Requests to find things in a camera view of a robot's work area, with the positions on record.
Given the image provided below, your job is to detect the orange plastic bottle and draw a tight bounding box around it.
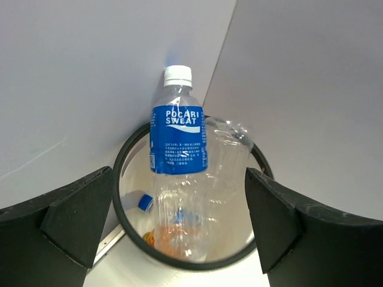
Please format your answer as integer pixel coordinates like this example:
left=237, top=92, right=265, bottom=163
left=142, top=226, right=180, bottom=257

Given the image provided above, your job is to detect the blue capped bottle in bin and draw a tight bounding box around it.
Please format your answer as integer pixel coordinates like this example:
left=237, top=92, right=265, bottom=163
left=121, top=190, right=153, bottom=213

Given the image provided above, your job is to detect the white bin with black rim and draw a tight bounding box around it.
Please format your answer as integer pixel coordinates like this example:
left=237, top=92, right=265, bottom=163
left=113, top=124, right=272, bottom=270

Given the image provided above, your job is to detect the blue label Pocari Sweat bottle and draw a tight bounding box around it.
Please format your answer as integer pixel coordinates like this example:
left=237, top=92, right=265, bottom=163
left=149, top=65, right=208, bottom=263

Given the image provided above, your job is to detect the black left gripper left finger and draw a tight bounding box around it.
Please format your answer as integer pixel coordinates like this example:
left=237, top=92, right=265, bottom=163
left=1, top=167, right=114, bottom=286

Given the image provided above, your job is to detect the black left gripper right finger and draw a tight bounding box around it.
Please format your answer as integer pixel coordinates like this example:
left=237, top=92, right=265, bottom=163
left=245, top=168, right=382, bottom=286

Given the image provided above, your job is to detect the clear bottle with blue-white cap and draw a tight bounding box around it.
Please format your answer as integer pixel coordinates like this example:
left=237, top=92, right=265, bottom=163
left=205, top=117, right=254, bottom=213

